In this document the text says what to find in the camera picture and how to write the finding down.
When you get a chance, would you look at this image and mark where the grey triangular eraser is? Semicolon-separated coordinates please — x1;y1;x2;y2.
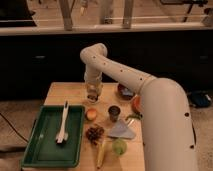
107;120;136;139

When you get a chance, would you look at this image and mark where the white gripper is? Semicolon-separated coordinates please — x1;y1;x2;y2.
86;83;102;102

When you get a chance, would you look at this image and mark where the dark red bowl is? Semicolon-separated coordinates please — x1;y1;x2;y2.
117;84;135;100

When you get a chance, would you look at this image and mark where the green chili pepper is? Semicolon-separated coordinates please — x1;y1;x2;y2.
125;114;143;120

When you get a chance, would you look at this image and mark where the black cable on floor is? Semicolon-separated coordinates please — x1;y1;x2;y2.
0;112;30;144

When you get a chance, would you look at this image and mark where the orange round fruit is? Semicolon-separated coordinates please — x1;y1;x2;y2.
86;108;97;121

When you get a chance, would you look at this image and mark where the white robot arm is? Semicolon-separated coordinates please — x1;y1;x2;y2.
80;43;199;171

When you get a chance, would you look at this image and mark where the blue black object on floor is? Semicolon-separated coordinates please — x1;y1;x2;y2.
189;92;212;108

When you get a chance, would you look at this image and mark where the green apple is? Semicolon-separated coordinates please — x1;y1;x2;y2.
112;138;127;156

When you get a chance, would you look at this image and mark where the yellow banana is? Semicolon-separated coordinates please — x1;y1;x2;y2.
97;140;107;169

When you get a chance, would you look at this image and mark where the red orange fruit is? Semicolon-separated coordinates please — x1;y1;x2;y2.
131;96;140;113

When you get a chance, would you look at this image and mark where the green plastic tray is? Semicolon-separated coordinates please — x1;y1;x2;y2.
21;105;85;168

